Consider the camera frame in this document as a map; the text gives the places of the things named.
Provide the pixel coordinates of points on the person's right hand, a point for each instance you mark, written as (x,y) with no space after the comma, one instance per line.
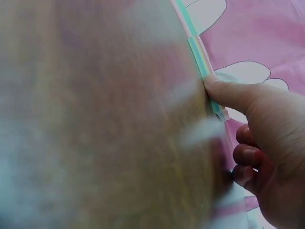
(281,152)

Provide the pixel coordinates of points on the pastel striped paper sheet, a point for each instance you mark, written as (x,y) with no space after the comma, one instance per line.
(184,14)

